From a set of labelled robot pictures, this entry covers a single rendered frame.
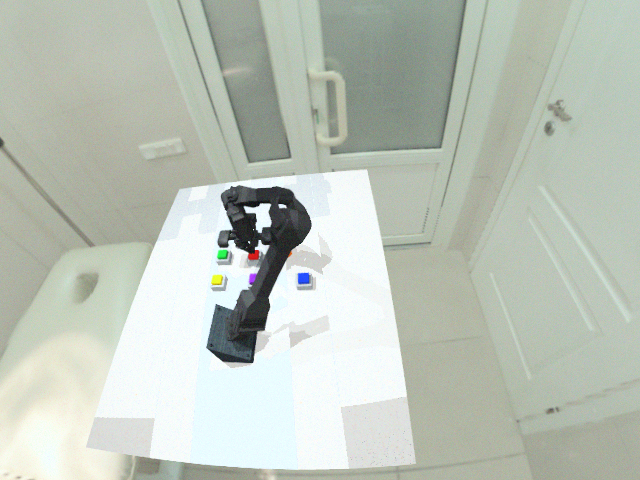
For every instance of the green button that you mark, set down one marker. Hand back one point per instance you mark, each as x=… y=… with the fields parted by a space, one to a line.
x=224 y=257

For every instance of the blue button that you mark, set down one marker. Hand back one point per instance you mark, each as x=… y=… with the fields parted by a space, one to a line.
x=303 y=281

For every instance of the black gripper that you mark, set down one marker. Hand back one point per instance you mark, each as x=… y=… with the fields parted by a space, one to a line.
x=241 y=236

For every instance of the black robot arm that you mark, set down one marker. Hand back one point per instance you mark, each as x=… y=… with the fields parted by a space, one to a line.
x=288 y=228

